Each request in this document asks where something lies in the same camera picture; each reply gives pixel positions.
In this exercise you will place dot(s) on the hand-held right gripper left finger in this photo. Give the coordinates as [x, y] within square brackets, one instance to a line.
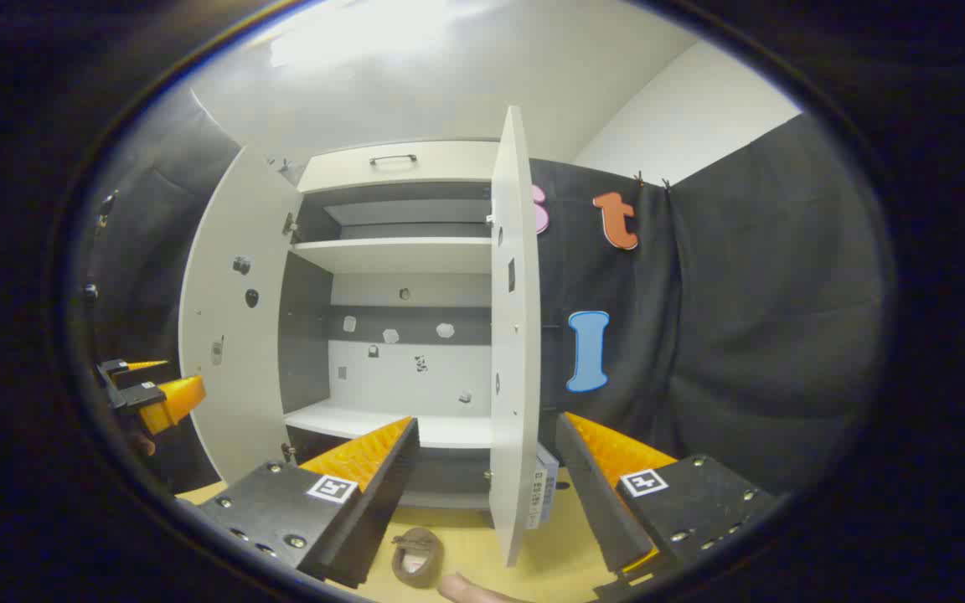
[382, 502]

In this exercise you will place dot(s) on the brown fuzzy shoe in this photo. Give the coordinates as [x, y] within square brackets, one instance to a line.
[417, 565]

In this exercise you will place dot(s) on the white cabinet drawer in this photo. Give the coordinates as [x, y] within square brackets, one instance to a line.
[449, 163]

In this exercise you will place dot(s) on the white book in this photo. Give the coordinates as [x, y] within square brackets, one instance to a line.
[543, 494]

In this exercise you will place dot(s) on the white shoe cabinet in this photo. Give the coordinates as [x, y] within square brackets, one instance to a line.
[399, 254]

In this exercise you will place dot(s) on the white shoe cabinet door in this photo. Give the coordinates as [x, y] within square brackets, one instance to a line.
[235, 385]
[516, 377]

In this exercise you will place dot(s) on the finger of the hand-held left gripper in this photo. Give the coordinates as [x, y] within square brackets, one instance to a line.
[135, 373]
[168, 402]

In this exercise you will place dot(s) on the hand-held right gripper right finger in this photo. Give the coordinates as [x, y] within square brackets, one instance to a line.
[600, 502]

